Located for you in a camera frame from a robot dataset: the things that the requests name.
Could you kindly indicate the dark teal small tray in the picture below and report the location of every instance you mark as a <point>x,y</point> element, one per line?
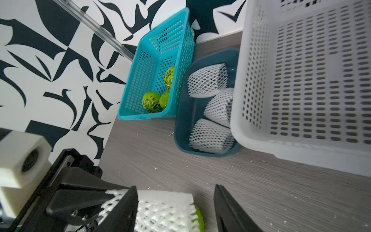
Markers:
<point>191,109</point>

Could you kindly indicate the green custard apple right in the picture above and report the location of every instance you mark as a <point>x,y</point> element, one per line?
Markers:
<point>163,101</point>

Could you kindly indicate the white foam net middle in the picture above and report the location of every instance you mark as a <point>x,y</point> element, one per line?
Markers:
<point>219,108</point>

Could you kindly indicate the green custard apple upper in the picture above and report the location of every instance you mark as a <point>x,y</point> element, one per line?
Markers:
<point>168,77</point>

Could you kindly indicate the white foam net back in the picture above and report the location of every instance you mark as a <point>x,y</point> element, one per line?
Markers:
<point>208,81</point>

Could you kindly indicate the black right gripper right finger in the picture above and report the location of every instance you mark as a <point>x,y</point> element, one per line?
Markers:
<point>230,216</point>

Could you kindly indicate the green custard apple front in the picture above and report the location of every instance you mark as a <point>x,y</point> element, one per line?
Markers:
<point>151,103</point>

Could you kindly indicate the white perforated plastic basket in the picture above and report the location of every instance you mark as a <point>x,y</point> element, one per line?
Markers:
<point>303,83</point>

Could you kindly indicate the white foam net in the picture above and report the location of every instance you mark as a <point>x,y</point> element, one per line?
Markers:
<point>208,81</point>
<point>210,137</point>
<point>219,108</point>

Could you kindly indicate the teal perforated plastic basket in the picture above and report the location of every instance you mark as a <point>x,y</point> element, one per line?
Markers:
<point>169,45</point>

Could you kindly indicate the green custard apple sleeved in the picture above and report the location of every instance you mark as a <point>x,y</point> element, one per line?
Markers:
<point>197,216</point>

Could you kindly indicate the green custard apple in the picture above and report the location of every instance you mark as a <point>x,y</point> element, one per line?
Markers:
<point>168,77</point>
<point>151,103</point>
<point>163,101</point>

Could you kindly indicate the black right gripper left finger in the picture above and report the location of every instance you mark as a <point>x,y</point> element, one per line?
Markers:
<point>117,210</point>

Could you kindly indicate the white foam net sleeve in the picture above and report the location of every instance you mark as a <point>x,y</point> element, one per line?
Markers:
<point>165,211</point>

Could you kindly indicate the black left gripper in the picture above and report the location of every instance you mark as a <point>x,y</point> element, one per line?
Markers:
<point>70,194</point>

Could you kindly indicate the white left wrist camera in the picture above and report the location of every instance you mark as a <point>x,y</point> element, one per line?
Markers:
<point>24,164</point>

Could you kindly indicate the white foam net front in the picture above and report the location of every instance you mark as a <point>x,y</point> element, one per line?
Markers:
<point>210,137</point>

